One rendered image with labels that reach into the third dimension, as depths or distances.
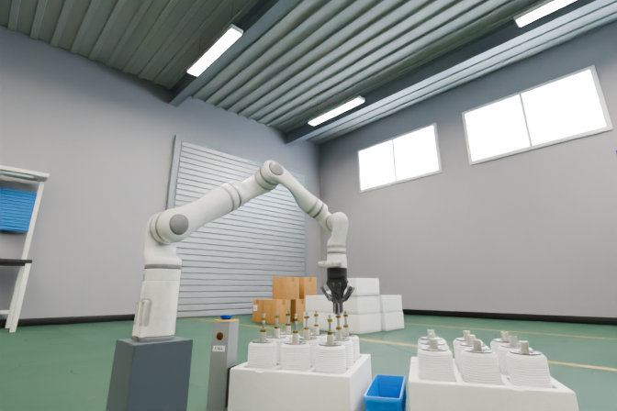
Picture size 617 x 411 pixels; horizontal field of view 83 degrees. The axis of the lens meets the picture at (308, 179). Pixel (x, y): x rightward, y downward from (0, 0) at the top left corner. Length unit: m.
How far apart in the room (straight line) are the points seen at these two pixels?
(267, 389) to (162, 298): 0.46
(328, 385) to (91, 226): 5.23
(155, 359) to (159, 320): 0.09
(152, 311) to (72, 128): 5.51
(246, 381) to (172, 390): 0.33
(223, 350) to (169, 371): 0.43
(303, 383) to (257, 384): 0.15
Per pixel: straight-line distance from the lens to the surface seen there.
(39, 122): 6.33
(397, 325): 4.33
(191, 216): 1.02
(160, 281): 0.99
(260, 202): 7.26
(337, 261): 1.26
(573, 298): 5.99
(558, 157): 6.23
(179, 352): 1.00
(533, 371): 1.18
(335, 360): 1.20
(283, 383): 1.22
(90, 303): 6.03
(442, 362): 1.15
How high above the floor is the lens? 0.42
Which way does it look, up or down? 18 degrees up
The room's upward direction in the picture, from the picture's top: straight up
